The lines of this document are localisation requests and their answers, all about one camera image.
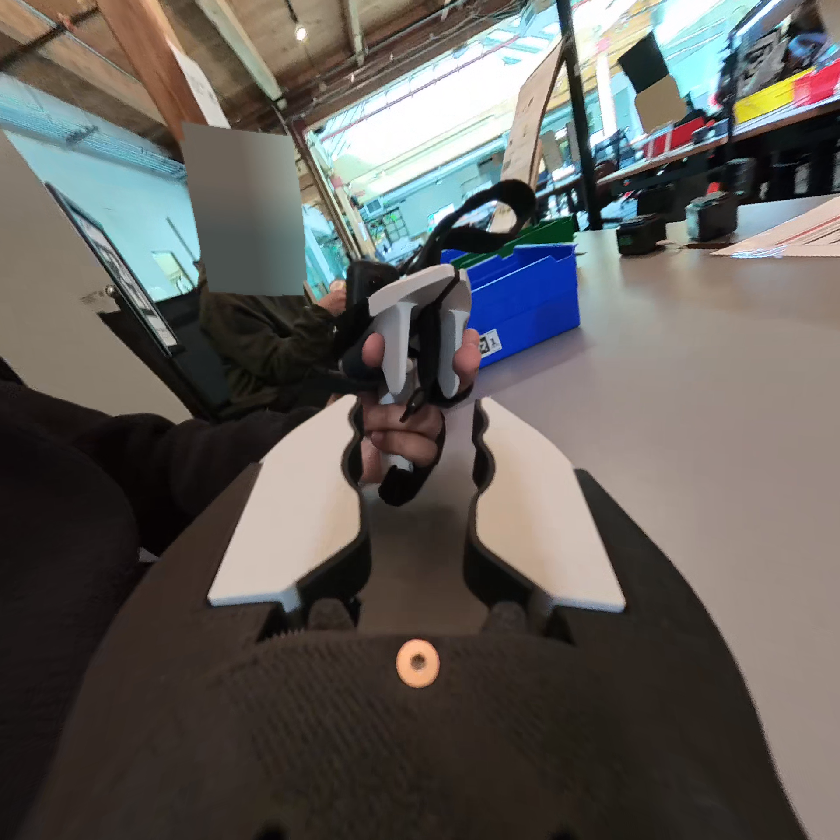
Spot black strap loop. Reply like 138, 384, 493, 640
376, 179, 540, 509

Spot black device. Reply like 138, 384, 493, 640
616, 213, 669, 256
684, 192, 740, 242

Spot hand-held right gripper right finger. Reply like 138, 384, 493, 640
464, 398, 628, 614

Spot black metal pole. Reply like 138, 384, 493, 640
556, 0, 603, 232

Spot thick wooden post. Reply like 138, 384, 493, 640
95, 0, 214, 148

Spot blue bin with sticker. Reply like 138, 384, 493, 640
439, 242, 584, 370

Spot person's left forearm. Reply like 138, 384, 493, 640
0, 357, 325, 840

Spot black framed floor sign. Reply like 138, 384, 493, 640
45, 182, 186, 358

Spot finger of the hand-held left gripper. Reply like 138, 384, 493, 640
434, 276, 475, 403
367, 263, 455, 408

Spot small yellow bin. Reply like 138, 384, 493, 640
734, 71, 796, 127

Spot red bin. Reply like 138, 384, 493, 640
642, 117, 711, 160

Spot person's left hand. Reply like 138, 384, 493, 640
355, 327, 483, 489

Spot brown cardboard board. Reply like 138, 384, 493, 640
498, 37, 568, 194

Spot printed paper sheets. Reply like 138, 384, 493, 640
713, 195, 840, 261

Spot green storage bin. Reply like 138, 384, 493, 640
452, 214, 580, 271

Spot white paper notice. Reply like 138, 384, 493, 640
170, 38, 232, 130

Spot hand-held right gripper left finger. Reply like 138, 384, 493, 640
208, 398, 372, 613

